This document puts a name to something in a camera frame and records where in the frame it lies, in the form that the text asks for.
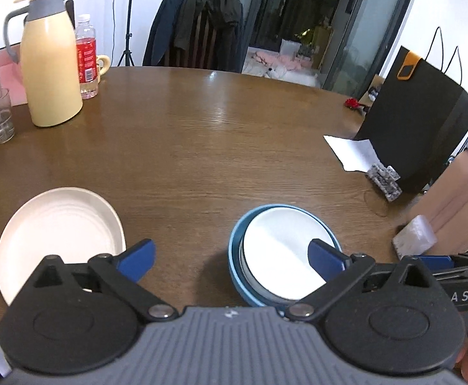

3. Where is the yellow thermos jug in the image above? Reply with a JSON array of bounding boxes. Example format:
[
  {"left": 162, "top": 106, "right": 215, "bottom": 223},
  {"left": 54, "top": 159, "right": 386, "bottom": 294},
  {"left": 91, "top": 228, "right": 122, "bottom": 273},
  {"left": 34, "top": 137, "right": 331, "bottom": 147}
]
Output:
[{"left": 3, "top": 0, "right": 84, "bottom": 128}]

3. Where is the blue bowl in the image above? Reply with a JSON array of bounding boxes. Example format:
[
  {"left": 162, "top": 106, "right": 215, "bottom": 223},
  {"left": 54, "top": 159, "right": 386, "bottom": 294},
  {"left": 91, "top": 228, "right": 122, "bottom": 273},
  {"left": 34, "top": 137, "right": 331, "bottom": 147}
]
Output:
[{"left": 228, "top": 204, "right": 343, "bottom": 308}]

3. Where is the tan cardboard box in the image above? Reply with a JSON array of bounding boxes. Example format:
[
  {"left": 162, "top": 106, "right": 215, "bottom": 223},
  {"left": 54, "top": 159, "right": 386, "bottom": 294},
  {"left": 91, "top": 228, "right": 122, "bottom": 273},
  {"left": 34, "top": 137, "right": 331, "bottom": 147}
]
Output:
[{"left": 414, "top": 148, "right": 468, "bottom": 258}]

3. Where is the black tripod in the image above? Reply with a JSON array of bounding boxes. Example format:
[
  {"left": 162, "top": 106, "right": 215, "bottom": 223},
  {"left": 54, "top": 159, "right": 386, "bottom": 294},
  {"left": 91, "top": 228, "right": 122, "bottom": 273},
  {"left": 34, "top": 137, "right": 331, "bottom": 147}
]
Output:
[{"left": 115, "top": 0, "right": 137, "bottom": 67}]

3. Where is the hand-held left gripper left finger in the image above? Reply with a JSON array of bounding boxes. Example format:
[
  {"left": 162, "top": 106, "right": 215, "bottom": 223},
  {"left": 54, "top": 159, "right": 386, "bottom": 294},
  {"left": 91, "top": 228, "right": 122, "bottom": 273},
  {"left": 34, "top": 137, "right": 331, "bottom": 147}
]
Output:
[{"left": 31, "top": 238, "right": 179, "bottom": 323}]

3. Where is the pink box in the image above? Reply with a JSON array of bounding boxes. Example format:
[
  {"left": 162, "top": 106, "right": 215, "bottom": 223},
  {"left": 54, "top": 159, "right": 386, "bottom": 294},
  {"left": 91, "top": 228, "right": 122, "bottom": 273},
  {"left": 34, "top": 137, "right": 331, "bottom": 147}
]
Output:
[{"left": 0, "top": 42, "right": 28, "bottom": 107}]

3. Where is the white bowl with dark rim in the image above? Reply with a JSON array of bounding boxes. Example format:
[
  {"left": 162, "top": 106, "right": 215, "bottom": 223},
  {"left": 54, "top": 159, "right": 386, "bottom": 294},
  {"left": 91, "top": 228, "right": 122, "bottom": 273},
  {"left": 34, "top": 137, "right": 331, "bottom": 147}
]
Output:
[{"left": 239, "top": 207, "right": 339, "bottom": 301}]

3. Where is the clear plastic packet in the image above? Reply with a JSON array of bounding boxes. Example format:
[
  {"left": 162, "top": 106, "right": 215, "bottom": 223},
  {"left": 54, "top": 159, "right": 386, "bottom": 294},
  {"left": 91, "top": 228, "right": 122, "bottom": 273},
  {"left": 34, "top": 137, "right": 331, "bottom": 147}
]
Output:
[{"left": 392, "top": 214, "right": 437, "bottom": 261}]

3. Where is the yellow bear mug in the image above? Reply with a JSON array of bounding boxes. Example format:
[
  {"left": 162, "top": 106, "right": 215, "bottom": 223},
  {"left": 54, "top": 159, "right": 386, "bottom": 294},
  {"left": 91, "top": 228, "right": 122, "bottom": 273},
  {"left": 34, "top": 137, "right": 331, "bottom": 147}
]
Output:
[{"left": 95, "top": 54, "right": 112, "bottom": 83}]

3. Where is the white paper sheet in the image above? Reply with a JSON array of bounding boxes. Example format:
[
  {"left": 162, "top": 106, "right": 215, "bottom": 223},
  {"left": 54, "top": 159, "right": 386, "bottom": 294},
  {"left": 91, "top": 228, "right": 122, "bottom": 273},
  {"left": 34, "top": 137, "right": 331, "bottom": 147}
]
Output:
[{"left": 324, "top": 135, "right": 379, "bottom": 171}]

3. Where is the cream round plate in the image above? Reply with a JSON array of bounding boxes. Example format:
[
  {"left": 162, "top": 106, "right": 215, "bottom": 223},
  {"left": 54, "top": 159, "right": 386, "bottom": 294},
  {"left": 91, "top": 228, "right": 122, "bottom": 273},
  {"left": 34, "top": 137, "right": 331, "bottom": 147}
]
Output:
[{"left": 0, "top": 186, "right": 126, "bottom": 306}]

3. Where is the thin rubber band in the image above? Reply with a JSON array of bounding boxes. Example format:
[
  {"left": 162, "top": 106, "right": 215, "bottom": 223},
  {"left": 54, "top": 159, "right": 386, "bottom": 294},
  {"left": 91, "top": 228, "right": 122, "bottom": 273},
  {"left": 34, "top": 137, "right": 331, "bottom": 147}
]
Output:
[{"left": 363, "top": 190, "right": 391, "bottom": 218}]

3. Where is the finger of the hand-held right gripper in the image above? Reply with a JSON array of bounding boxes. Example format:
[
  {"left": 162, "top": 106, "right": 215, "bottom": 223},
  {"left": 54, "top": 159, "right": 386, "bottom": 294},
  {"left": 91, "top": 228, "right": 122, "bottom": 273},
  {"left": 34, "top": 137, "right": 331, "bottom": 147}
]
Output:
[{"left": 416, "top": 253, "right": 468, "bottom": 270}]

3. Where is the glass sliding door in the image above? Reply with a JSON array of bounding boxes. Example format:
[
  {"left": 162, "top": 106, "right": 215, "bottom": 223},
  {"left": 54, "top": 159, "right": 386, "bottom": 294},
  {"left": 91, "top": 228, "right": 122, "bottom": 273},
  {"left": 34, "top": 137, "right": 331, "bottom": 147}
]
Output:
[{"left": 180, "top": 0, "right": 423, "bottom": 97}]

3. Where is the black paper bag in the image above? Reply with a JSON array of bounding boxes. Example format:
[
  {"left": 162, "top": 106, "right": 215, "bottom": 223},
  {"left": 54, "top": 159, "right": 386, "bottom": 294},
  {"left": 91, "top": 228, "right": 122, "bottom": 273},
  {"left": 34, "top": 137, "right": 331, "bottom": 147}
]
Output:
[{"left": 353, "top": 27, "right": 468, "bottom": 194}]

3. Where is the plastic bottle with red label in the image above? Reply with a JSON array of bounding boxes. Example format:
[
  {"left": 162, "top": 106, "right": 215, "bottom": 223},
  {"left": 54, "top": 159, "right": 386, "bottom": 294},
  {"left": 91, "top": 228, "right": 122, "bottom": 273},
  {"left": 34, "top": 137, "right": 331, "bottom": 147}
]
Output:
[{"left": 75, "top": 13, "right": 100, "bottom": 100}]

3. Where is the speckled hair clip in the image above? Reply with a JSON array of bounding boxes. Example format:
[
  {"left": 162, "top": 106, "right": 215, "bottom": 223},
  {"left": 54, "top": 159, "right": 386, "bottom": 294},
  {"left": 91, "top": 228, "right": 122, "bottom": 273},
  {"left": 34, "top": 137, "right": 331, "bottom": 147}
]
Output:
[{"left": 366, "top": 163, "right": 403, "bottom": 202}]

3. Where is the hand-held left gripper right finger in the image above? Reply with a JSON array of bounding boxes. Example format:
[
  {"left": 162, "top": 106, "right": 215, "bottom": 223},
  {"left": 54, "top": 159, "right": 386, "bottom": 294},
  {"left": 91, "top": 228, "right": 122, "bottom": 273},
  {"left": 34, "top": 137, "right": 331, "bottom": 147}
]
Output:
[{"left": 284, "top": 238, "right": 439, "bottom": 323}]

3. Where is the pink blanket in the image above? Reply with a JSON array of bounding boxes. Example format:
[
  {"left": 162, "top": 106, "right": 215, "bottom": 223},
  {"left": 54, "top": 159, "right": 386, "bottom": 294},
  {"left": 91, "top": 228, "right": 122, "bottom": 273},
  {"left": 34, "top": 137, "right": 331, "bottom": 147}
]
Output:
[{"left": 246, "top": 47, "right": 323, "bottom": 85}]

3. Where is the chair with dark jacket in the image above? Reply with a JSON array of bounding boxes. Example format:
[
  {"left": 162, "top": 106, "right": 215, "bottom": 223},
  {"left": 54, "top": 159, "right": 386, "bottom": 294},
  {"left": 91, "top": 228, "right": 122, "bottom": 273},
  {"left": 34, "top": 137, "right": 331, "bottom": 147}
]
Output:
[{"left": 142, "top": 0, "right": 245, "bottom": 74}]

